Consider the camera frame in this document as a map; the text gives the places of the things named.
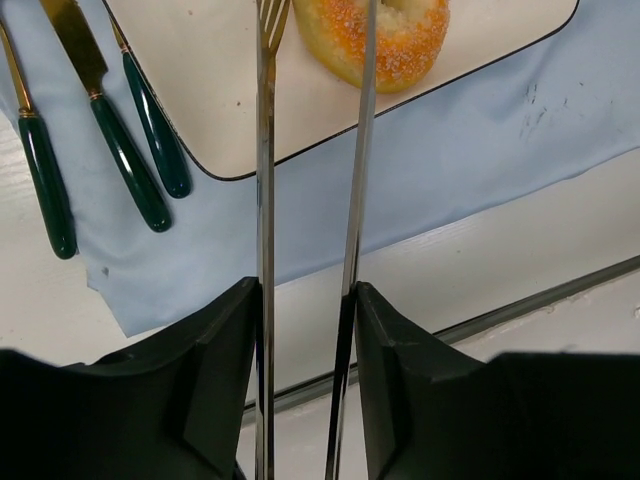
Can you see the white rectangular plate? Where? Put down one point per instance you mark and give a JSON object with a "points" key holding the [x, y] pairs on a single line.
{"points": [[199, 58]]}

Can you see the silver metal tongs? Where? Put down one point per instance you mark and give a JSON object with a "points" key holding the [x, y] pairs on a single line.
{"points": [[271, 22]]}

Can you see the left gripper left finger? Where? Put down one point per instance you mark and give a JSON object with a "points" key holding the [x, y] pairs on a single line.
{"points": [[167, 407]]}

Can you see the gold spoon green handle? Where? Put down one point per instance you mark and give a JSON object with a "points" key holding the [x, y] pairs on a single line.
{"points": [[163, 144]]}

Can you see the gold knife green handle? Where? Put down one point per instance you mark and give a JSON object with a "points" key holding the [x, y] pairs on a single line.
{"points": [[78, 41]]}

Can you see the sugared donut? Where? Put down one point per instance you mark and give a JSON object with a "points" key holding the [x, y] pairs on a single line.
{"points": [[409, 38]]}

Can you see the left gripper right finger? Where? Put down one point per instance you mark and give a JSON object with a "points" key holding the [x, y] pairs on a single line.
{"points": [[432, 412]]}

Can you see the gold fork green handle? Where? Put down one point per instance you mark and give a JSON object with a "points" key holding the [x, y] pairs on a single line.
{"points": [[46, 176]]}

